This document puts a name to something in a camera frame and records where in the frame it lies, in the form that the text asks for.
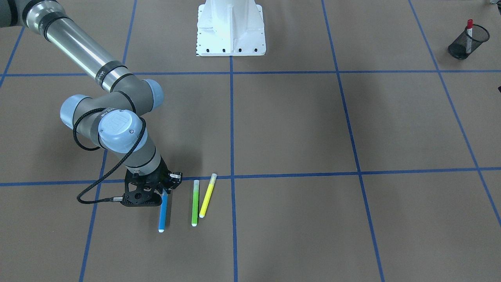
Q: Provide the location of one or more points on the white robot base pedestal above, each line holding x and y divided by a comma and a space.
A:
230, 28

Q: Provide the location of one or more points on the green marker pen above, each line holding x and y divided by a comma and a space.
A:
195, 204

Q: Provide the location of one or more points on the red marker pen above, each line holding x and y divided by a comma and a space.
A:
469, 30

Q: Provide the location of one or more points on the blue marker pen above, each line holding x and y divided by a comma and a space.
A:
163, 212

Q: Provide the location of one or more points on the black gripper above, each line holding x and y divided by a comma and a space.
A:
163, 175

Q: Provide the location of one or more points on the yellow marker pen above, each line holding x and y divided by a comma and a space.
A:
207, 196

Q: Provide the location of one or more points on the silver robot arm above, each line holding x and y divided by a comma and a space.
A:
112, 122

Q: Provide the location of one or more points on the black mesh pen cup far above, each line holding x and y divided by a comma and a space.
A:
457, 49

